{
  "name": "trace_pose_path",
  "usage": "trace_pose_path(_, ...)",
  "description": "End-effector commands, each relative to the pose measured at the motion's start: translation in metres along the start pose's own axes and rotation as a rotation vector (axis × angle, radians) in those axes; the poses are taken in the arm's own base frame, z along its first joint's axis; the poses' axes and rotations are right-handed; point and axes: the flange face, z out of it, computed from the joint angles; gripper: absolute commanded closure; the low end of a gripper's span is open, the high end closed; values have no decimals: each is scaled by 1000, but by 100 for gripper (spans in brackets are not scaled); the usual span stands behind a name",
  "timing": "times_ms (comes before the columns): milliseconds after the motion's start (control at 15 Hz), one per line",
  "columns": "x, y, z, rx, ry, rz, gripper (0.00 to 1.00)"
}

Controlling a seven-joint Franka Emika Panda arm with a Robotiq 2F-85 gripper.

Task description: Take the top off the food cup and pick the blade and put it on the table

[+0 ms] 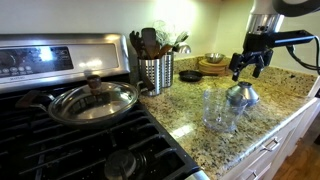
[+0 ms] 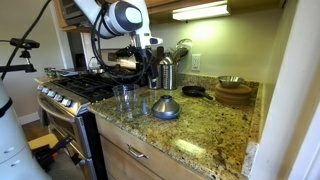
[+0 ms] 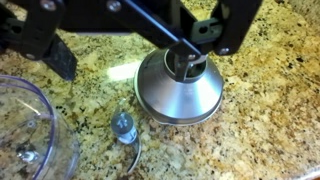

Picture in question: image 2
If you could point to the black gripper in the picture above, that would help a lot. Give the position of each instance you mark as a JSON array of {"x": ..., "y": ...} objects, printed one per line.
[{"x": 149, "y": 57}]

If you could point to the grey chopper blade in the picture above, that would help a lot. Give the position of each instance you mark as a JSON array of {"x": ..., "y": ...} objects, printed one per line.
[{"x": 144, "y": 107}]

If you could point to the grey chopper cup lid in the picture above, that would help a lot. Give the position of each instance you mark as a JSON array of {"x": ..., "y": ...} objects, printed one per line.
[{"x": 166, "y": 108}]

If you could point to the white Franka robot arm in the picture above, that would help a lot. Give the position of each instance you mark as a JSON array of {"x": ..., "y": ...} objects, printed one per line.
[{"x": 133, "y": 15}]

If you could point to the clear plastic chopper cup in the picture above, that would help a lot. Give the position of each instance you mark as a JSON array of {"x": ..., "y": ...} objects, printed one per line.
[{"x": 126, "y": 98}]

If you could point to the narrow perforated steel utensil holder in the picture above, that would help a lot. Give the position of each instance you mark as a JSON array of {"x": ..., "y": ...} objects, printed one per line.
[{"x": 170, "y": 76}]

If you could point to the dark wide spatula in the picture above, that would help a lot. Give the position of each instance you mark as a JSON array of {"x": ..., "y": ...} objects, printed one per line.
[{"x": 159, "y": 53}]

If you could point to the steel ladle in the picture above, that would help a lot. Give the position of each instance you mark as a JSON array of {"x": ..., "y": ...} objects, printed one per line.
[{"x": 185, "y": 43}]

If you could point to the small black cast iron skillet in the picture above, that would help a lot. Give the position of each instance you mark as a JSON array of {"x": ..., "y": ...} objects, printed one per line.
[{"x": 194, "y": 91}]

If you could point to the under cabinet light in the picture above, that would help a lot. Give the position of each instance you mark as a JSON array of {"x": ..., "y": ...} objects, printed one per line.
[{"x": 200, "y": 11}]

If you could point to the small steel bowl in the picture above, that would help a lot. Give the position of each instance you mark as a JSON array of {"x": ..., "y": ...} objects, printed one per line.
[{"x": 230, "y": 81}]

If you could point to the stainless steel gas stove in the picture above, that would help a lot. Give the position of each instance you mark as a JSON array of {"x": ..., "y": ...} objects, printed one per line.
[{"x": 76, "y": 100}]

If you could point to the wooden bowl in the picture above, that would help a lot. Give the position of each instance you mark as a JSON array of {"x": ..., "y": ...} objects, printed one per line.
[{"x": 233, "y": 90}]

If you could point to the silver stove knob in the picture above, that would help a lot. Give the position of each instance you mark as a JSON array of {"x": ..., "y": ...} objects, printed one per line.
[
  {"x": 66, "y": 102},
  {"x": 39, "y": 87},
  {"x": 58, "y": 98},
  {"x": 44, "y": 90},
  {"x": 51, "y": 93}
]

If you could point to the wooden base cabinet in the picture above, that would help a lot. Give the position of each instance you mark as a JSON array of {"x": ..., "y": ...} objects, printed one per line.
[{"x": 133, "y": 166}]

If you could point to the steel range hood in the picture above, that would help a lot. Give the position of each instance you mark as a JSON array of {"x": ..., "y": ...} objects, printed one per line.
[{"x": 71, "y": 13}]

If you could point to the small glass jar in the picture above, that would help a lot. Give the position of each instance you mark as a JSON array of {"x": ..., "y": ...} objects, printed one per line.
[{"x": 50, "y": 72}]

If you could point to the black clamp tool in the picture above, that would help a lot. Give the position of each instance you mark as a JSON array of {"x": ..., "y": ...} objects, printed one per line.
[{"x": 50, "y": 151}]

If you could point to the yellow stool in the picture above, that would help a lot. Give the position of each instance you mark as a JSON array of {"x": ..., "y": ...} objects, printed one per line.
[{"x": 41, "y": 141}]

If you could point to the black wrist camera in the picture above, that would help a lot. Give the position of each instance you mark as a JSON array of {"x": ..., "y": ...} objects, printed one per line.
[{"x": 126, "y": 52}]

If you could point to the white wall outlet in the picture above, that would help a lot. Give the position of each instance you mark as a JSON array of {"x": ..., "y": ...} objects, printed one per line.
[{"x": 196, "y": 62}]

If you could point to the black camera on mount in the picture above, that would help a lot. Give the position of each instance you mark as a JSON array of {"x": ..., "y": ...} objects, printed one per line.
[{"x": 25, "y": 43}]

